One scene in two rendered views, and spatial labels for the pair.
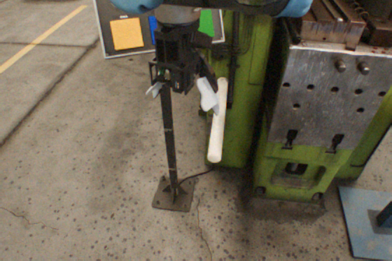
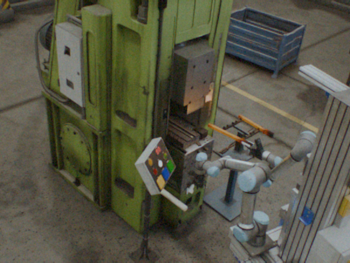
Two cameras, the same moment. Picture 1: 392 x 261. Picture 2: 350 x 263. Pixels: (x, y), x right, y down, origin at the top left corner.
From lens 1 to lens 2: 291 cm
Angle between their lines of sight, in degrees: 44
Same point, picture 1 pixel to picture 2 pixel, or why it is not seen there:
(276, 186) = (184, 215)
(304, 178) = (192, 203)
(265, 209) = (186, 230)
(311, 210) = (201, 216)
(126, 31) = (160, 181)
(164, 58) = (202, 181)
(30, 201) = not seen: outside the picture
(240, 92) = not seen: hidden behind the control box
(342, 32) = (194, 140)
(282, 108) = (184, 177)
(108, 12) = (155, 178)
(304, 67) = (189, 158)
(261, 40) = not seen: hidden behind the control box
